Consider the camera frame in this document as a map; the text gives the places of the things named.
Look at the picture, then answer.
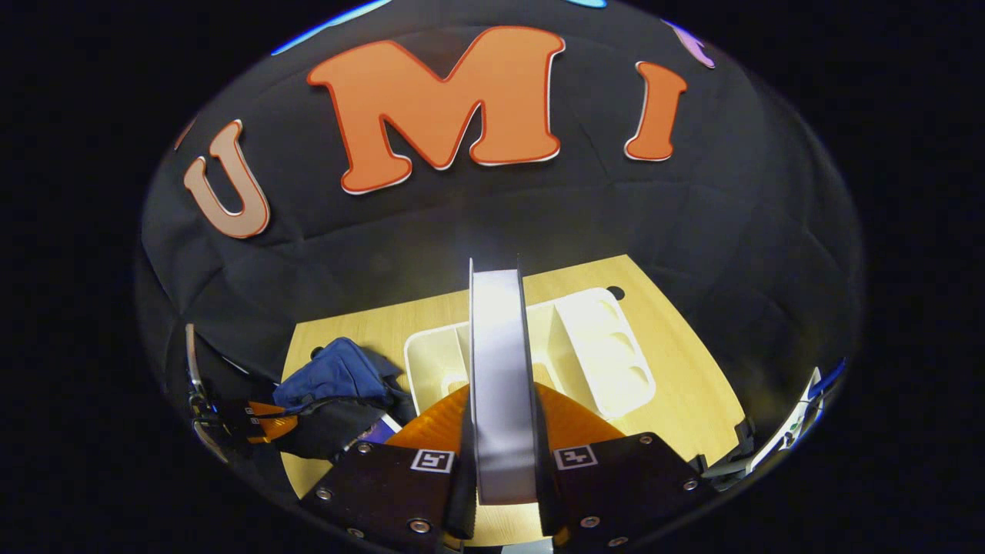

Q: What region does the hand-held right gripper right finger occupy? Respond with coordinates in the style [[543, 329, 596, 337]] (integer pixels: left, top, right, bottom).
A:
[[530, 382, 706, 549]]

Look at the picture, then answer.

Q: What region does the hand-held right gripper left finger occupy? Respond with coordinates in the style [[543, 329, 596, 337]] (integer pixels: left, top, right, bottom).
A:
[[298, 382, 479, 552]]

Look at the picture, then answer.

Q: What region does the blue schoolbag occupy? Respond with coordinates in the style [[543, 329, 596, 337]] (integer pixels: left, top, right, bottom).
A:
[[272, 336, 417, 462]]

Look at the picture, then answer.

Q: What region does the white bookshelf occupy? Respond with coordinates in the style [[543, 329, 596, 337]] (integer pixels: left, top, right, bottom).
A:
[[403, 286, 657, 421]]

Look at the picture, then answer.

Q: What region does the grey portrait cover book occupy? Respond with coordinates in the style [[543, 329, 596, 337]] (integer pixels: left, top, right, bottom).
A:
[[467, 257, 540, 506]]

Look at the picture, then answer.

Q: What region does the white background desk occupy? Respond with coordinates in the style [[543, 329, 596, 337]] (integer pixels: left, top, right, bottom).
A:
[[749, 367, 825, 472]]

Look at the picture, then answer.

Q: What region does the black backdrop cloth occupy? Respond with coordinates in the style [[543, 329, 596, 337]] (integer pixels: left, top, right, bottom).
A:
[[135, 0, 864, 464]]

